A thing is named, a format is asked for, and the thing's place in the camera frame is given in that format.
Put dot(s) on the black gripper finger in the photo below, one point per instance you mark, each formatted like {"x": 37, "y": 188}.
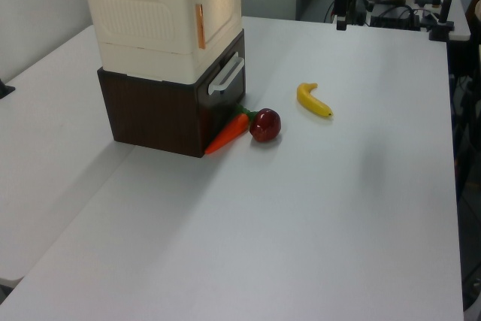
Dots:
{"x": 344, "y": 24}
{"x": 339, "y": 24}

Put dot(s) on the black electronics box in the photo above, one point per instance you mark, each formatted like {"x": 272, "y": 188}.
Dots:
{"x": 394, "y": 18}

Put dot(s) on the red toy apple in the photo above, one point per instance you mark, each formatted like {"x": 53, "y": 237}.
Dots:
{"x": 265, "y": 125}

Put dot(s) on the dark brown drawer unit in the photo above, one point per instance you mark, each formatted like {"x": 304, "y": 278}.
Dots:
{"x": 150, "y": 114}

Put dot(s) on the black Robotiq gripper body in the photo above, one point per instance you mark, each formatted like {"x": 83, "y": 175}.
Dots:
{"x": 341, "y": 1}

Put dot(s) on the cream cabinet door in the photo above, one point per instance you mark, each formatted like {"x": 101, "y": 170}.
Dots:
{"x": 221, "y": 5}

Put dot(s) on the yellow toy banana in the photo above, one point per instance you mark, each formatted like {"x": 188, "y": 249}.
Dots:
{"x": 312, "y": 101}

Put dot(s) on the orange toy carrot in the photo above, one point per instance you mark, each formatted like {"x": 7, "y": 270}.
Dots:
{"x": 229, "y": 133}

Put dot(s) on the black robot mount frame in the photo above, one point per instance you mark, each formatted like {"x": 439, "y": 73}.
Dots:
{"x": 357, "y": 9}

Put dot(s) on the small black knob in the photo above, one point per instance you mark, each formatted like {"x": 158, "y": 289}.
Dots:
{"x": 436, "y": 1}

